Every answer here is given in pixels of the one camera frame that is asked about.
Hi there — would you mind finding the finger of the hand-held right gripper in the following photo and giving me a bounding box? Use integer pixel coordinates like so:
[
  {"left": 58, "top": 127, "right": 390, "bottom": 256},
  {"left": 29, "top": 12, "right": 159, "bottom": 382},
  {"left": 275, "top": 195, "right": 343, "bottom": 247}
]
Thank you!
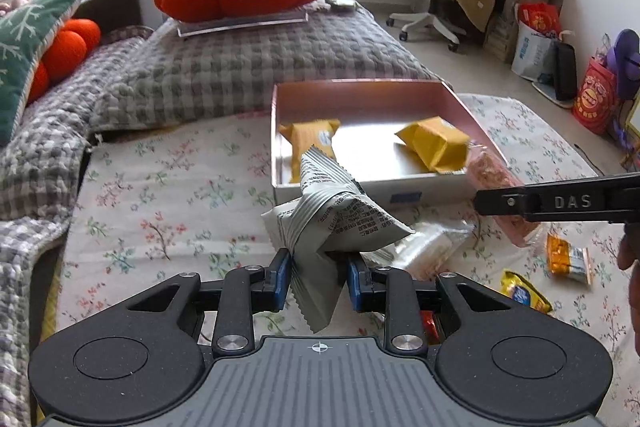
[{"left": 474, "top": 173, "right": 640, "bottom": 224}]

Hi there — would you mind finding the orange silver snack packet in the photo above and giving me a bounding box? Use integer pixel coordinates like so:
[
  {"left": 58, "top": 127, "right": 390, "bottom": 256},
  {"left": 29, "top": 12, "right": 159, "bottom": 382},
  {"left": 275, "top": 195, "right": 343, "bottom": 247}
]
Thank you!
[{"left": 545, "top": 233, "right": 594, "bottom": 286}]

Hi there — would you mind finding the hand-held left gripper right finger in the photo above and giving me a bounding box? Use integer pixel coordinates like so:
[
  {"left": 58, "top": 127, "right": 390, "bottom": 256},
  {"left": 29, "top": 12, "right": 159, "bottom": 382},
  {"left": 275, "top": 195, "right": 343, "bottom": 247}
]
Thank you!
[{"left": 346, "top": 254, "right": 516, "bottom": 356}]

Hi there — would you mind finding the person's right hand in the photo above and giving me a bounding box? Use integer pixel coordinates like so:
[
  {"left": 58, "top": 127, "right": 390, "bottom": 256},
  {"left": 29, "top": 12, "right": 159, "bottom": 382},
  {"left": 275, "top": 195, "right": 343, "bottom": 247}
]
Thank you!
[{"left": 616, "top": 233, "right": 640, "bottom": 348}]

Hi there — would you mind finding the clear white snack packet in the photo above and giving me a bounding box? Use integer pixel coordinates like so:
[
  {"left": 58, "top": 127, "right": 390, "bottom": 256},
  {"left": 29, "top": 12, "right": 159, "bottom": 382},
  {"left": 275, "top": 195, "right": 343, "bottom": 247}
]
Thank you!
[{"left": 395, "top": 221, "right": 473, "bottom": 282}]

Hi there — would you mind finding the purple bag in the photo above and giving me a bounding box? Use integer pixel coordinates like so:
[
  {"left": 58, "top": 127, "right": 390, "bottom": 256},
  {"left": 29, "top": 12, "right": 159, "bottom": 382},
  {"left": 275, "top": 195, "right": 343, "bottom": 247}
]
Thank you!
[{"left": 605, "top": 29, "right": 640, "bottom": 100}]

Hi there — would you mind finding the grey snack packet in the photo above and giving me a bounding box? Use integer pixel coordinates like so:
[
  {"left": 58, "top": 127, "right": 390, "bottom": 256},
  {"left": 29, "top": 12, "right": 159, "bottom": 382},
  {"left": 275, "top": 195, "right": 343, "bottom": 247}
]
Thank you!
[{"left": 261, "top": 146, "right": 416, "bottom": 334}]

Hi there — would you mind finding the small yellow blue snack packet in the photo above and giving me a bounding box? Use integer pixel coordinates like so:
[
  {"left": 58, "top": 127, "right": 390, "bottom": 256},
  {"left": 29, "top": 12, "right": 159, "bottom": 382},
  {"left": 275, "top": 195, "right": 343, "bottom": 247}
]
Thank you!
[{"left": 500, "top": 269, "right": 554, "bottom": 314}]

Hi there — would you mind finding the red paper bag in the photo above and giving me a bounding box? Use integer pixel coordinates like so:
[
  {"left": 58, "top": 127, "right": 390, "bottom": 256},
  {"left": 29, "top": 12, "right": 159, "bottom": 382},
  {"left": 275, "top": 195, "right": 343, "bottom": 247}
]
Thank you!
[{"left": 572, "top": 56, "right": 621, "bottom": 136}]

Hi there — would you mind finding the white blue shopping bag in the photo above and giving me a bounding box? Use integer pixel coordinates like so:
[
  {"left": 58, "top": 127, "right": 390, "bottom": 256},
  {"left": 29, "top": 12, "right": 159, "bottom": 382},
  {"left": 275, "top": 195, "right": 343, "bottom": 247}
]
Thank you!
[{"left": 510, "top": 21, "right": 557, "bottom": 82}]

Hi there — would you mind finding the green snowflake pillow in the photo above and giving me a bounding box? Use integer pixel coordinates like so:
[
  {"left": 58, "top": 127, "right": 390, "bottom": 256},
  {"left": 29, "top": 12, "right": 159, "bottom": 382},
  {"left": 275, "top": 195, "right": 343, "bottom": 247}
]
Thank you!
[{"left": 0, "top": 0, "right": 92, "bottom": 146}]

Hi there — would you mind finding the red gift bag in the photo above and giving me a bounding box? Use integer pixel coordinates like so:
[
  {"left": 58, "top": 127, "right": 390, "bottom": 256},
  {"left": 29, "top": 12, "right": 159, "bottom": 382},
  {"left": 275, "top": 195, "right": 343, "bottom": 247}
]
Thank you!
[{"left": 516, "top": 3, "right": 562, "bottom": 38}]

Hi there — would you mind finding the pink snack packet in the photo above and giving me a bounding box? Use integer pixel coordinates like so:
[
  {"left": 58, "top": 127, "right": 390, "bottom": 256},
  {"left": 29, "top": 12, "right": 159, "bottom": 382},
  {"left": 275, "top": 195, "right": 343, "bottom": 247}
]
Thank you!
[{"left": 465, "top": 146, "right": 543, "bottom": 248}]

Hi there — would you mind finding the small orange pumpkin cushion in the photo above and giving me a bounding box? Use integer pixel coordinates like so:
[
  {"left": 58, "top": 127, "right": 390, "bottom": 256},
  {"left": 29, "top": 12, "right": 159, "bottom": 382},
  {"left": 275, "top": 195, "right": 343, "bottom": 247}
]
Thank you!
[{"left": 27, "top": 19, "right": 102, "bottom": 105}]

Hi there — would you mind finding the red snack packet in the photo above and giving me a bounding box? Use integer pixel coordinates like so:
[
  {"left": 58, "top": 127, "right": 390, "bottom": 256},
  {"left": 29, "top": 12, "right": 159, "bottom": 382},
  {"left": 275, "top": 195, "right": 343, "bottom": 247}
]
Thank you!
[{"left": 419, "top": 309, "right": 442, "bottom": 344}]

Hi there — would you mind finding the yellow snack packet blue print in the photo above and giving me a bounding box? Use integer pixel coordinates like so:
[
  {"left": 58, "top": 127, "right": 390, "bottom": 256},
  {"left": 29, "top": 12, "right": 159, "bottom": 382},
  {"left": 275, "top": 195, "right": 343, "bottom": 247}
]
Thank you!
[{"left": 278, "top": 118, "right": 342, "bottom": 184}]

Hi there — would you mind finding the grey sofa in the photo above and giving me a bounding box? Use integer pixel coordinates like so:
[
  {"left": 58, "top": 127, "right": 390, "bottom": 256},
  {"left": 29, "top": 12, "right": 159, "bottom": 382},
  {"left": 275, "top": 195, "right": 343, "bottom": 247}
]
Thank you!
[{"left": 75, "top": 0, "right": 160, "bottom": 38}]

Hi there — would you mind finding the clear acrylic tray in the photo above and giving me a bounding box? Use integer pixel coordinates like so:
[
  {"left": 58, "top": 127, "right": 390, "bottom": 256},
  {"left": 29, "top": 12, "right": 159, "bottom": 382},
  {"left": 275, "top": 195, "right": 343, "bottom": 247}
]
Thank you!
[{"left": 176, "top": 9, "right": 308, "bottom": 38}]

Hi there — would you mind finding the pink cardboard box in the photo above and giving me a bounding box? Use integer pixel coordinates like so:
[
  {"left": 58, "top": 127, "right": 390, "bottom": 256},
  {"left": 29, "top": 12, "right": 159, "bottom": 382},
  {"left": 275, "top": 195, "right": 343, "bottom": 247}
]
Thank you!
[{"left": 270, "top": 79, "right": 511, "bottom": 205}]

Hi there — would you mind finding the plain yellow snack packet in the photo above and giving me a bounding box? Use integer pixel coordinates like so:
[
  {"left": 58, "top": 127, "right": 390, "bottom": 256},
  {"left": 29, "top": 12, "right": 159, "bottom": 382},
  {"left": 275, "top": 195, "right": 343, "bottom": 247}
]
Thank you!
[{"left": 395, "top": 117, "right": 472, "bottom": 175}]

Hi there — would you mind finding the floral bed sheet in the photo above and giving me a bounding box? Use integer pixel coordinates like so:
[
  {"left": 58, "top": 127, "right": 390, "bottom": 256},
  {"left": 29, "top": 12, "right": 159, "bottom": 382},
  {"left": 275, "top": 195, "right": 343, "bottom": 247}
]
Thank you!
[{"left": 55, "top": 94, "right": 640, "bottom": 358}]

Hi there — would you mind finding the floor pile of books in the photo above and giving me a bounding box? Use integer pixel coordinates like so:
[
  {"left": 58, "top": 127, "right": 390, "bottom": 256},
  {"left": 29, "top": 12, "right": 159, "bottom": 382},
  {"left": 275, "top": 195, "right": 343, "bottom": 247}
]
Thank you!
[{"left": 484, "top": 14, "right": 521, "bottom": 64}]

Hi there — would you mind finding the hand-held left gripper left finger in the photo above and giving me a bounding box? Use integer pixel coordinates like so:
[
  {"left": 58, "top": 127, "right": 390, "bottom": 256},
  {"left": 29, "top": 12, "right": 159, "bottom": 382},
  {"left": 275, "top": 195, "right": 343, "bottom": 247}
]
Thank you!
[{"left": 127, "top": 249, "right": 292, "bottom": 356}]

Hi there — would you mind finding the grey checkered blanket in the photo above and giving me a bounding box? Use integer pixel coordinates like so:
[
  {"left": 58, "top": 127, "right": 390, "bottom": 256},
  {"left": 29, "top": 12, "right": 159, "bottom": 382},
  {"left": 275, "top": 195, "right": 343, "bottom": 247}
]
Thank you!
[{"left": 0, "top": 0, "right": 453, "bottom": 427}]

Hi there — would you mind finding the black flat bag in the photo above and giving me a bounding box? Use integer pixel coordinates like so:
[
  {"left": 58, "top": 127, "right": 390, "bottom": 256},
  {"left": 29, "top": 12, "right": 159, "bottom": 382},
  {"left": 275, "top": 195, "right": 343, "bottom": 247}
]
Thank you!
[{"left": 552, "top": 41, "right": 579, "bottom": 102}]

